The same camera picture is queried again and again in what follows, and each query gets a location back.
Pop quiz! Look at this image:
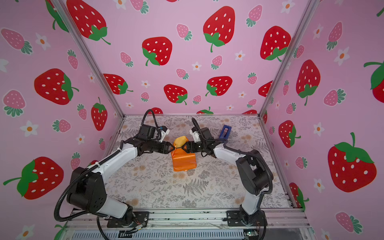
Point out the right aluminium corner post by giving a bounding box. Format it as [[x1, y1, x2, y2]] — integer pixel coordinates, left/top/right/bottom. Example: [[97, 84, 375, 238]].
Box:
[[258, 0, 320, 120]]

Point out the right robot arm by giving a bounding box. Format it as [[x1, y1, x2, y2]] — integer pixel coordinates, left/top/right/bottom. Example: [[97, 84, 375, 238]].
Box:
[[180, 128, 274, 224]]

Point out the orange wrapping paper sheet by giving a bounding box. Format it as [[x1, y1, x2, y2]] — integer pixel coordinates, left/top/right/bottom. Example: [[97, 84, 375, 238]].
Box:
[[171, 136, 197, 172]]

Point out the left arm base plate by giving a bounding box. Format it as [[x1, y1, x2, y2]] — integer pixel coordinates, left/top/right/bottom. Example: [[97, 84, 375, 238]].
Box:
[[107, 211, 150, 229]]

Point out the aluminium corner post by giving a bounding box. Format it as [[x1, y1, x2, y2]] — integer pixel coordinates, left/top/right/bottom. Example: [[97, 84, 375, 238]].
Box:
[[53, 0, 125, 119], [258, 0, 320, 120]]

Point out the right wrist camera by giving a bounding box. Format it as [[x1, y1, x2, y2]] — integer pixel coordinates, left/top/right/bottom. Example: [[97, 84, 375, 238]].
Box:
[[190, 129, 201, 143]]

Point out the left aluminium corner post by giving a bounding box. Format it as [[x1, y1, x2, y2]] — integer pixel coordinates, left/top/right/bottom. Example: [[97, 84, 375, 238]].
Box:
[[53, 0, 125, 119]]

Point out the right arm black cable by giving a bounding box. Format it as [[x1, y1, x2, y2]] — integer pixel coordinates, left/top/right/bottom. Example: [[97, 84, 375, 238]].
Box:
[[191, 117, 274, 240]]

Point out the aluminium front frame rail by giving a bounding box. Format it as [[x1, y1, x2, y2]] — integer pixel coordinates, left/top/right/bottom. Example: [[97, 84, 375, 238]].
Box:
[[60, 209, 316, 240]]

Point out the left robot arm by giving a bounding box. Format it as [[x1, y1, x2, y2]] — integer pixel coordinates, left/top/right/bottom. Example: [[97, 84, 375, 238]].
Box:
[[66, 125, 175, 226]]

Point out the blue tape dispenser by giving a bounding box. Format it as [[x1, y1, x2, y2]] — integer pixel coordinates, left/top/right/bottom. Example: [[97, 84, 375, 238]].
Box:
[[219, 125, 232, 141]]

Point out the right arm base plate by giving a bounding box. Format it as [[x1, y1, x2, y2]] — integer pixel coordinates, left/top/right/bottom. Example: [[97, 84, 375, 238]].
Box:
[[224, 210, 268, 227]]

